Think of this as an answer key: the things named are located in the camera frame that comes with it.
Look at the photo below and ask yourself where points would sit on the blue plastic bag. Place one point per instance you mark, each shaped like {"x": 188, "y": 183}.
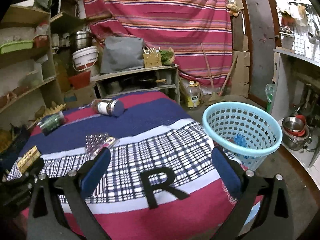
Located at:
{"x": 240, "y": 140}

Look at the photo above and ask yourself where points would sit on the grey low shelf unit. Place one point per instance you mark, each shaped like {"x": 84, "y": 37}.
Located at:
{"x": 164, "y": 79}

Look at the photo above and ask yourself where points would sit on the white plastic bucket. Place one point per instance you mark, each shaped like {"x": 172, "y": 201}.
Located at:
{"x": 85, "y": 58}

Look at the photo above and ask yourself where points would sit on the yellow red medicine box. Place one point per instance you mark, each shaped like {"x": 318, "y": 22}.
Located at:
{"x": 28, "y": 159}

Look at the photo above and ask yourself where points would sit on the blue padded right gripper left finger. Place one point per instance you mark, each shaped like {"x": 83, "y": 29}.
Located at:
{"x": 94, "y": 171}

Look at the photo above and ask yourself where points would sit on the wooden wall shelving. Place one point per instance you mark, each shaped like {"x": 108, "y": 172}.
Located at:
{"x": 29, "y": 79}

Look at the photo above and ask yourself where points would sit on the light blue plastic basket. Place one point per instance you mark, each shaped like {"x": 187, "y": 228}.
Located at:
{"x": 224, "y": 120}

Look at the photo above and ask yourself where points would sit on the striped plaid tablecloth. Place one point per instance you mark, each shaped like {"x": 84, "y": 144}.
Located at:
{"x": 160, "y": 183}

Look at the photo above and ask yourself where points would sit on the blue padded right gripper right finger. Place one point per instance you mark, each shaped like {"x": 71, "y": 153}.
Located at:
{"x": 228, "y": 172}

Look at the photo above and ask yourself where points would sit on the green leafy vegetables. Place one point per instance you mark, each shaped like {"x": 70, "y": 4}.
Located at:
{"x": 167, "y": 56}

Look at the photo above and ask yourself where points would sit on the red striped curtain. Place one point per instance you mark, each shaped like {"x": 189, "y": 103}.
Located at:
{"x": 199, "y": 31}

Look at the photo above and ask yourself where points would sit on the steel pot on shelf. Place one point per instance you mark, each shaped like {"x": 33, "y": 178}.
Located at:
{"x": 80, "y": 40}

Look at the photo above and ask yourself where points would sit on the green plastic tray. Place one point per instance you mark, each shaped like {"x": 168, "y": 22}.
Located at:
{"x": 15, "y": 46}

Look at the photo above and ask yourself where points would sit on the grey cushion bag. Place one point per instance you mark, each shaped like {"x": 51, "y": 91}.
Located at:
{"x": 122, "y": 53}

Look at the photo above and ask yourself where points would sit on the yellow-label oil bottle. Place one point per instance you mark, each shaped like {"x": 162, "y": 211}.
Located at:
{"x": 193, "y": 95}

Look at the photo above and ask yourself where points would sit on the stacked steel pots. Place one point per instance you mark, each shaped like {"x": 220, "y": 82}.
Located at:
{"x": 296, "y": 133}

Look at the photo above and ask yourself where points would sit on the red plastic basin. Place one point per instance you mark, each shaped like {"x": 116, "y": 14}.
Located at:
{"x": 80, "y": 80}

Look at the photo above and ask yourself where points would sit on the cardboard box on floor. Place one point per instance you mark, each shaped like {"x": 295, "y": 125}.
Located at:
{"x": 79, "y": 97}

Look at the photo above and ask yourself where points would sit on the yellow utensil holder box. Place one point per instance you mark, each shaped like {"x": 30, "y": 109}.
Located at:
{"x": 152, "y": 57}

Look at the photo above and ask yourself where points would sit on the white-label spice jar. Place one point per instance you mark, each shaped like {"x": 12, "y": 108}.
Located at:
{"x": 110, "y": 107}

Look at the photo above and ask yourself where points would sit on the pill blister pack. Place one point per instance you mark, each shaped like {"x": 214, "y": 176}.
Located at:
{"x": 96, "y": 142}

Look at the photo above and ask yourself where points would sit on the white kitchen counter cabinet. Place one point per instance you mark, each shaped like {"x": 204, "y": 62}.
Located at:
{"x": 296, "y": 91}

